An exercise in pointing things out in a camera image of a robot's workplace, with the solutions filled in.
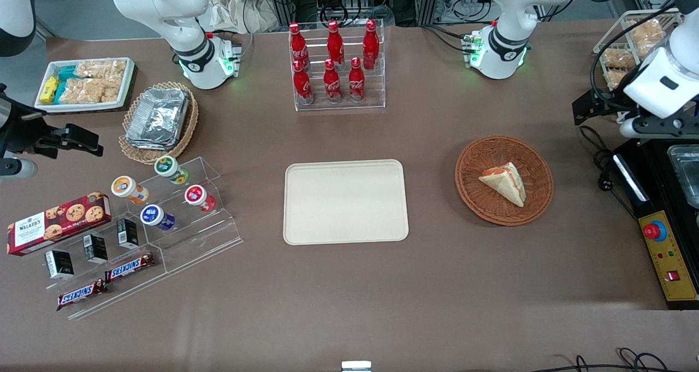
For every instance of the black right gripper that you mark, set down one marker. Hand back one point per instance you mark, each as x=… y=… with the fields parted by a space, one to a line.
x=22 y=133

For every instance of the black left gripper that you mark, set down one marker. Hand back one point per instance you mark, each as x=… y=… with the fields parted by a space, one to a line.
x=612 y=99

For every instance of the triangle sandwich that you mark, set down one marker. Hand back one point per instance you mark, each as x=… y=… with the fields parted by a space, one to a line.
x=508 y=185

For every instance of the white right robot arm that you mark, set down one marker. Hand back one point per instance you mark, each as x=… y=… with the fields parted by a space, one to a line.
x=185 y=49

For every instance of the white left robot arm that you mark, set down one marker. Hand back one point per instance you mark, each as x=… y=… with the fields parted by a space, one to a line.
x=505 y=39

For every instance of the white rectangular snack tray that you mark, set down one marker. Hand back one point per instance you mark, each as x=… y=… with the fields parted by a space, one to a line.
x=129 y=82

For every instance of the oval light wicker basket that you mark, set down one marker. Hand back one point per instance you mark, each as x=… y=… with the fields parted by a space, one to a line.
x=185 y=137

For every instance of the round brown wicker basket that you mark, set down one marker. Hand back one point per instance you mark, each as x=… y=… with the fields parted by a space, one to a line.
x=475 y=197

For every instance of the beige rectangular plastic tray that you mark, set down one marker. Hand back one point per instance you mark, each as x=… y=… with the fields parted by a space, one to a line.
x=345 y=202

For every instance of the clear bag of pastries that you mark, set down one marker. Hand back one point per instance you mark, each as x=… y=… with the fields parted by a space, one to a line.
x=647 y=33
x=616 y=78
x=617 y=59

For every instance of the clear rice crisp pack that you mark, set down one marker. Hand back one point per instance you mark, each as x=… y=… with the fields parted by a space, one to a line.
x=90 y=90
x=101 y=69

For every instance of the teal snack packet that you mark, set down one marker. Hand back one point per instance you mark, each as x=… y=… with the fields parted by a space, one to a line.
x=59 y=92
x=67 y=73

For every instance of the yellow snack packet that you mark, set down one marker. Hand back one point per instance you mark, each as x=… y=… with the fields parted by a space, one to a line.
x=49 y=90

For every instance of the orange lid yogurt cup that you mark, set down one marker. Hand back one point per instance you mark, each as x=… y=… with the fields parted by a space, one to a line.
x=125 y=188

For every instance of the stack of foil containers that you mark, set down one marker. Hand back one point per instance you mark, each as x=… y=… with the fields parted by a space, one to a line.
x=158 y=118

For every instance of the red Walkers cookie box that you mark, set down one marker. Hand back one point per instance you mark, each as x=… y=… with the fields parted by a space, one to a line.
x=54 y=224

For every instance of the green lid yogurt cup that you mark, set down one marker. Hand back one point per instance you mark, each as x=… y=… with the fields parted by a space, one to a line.
x=168 y=167

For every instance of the black equipment case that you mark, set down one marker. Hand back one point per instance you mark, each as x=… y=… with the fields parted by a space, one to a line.
x=655 y=181

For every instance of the small black carton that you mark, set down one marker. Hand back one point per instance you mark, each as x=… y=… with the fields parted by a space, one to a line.
x=59 y=264
x=95 y=249
x=128 y=233

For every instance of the blue lid yogurt cup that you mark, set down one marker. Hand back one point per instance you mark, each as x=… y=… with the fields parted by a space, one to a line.
x=154 y=216

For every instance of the clear plastic container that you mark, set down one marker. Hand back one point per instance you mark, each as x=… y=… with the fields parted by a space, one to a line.
x=687 y=172

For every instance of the red lid yogurt cup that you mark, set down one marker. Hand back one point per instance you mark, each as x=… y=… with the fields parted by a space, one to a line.
x=196 y=195

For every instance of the Snickers chocolate bar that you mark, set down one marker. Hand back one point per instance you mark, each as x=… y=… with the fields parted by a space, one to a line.
x=130 y=267
x=82 y=294

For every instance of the clear acrylic stepped stand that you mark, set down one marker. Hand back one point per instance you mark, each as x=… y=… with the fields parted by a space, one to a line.
x=196 y=241

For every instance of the yellow emergency stop panel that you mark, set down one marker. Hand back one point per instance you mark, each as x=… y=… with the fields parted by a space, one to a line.
x=669 y=263

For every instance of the crumpled beige cloth bag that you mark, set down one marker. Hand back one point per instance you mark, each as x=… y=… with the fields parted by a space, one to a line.
x=235 y=9

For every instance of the red cola bottle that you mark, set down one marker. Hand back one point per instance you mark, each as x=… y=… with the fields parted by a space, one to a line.
x=356 y=82
x=331 y=83
x=298 y=47
x=335 y=44
x=302 y=85
x=371 y=47

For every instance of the clear acrylic bottle rack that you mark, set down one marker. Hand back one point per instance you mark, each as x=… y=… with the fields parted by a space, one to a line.
x=341 y=105

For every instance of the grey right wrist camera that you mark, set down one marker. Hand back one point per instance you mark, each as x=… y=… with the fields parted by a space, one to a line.
x=19 y=169

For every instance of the aluminium frame equipment rack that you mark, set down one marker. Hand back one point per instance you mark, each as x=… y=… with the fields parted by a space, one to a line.
x=355 y=0

